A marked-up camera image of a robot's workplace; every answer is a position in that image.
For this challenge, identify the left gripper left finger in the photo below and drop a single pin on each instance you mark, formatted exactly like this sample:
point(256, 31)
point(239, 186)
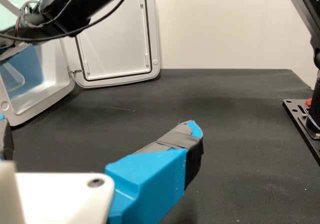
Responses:
point(5, 141)

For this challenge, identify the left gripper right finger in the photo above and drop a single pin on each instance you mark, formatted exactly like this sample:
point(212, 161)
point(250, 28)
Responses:
point(155, 176)

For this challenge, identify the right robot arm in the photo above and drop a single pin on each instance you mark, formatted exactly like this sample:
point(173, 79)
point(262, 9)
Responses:
point(75, 9)

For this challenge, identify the white box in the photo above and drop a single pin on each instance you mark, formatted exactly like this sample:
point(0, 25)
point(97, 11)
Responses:
point(53, 79)

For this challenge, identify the white box door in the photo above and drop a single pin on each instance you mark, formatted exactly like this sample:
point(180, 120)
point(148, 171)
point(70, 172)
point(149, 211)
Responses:
point(112, 47)

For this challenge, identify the black stand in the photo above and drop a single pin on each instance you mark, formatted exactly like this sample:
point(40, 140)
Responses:
point(298, 115)

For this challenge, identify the right wrist camera phone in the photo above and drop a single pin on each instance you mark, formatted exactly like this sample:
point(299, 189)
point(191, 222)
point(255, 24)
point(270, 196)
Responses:
point(10, 15)

